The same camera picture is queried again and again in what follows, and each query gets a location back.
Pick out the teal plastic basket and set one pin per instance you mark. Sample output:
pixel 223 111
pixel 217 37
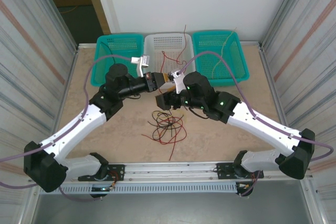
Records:
pixel 210 43
pixel 123 43

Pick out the white plastic basket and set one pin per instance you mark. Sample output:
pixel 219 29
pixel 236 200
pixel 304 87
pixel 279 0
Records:
pixel 157 43

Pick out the aluminium table frame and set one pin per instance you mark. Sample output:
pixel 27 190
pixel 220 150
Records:
pixel 170 167

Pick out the wooden door frame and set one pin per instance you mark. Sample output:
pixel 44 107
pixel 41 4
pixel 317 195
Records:
pixel 99 11

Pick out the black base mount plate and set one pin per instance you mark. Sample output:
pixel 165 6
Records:
pixel 118 169
pixel 223 167

